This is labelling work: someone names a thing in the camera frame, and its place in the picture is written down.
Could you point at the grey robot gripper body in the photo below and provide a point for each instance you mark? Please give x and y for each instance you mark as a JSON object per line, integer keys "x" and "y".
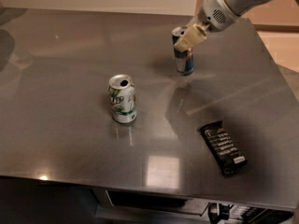
{"x": 212, "y": 12}

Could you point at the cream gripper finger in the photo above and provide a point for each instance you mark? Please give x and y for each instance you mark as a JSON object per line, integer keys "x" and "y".
{"x": 190, "y": 37}

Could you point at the blue silver Red Bull can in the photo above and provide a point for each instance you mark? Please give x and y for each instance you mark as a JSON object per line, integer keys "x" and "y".
{"x": 184, "y": 60}

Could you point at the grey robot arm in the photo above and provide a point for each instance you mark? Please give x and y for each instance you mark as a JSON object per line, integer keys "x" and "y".
{"x": 239, "y": 6}

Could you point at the white green soda can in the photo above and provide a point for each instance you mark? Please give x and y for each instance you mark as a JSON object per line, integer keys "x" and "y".
{"x": 122, "y": 98}

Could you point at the black snack bar wrapper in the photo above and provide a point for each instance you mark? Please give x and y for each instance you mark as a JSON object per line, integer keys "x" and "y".
{"x": 223, "y": 148}

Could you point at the black drawer under table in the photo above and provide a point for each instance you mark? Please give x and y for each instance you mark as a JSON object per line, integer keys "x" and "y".
{"x": 150, "y": 202}

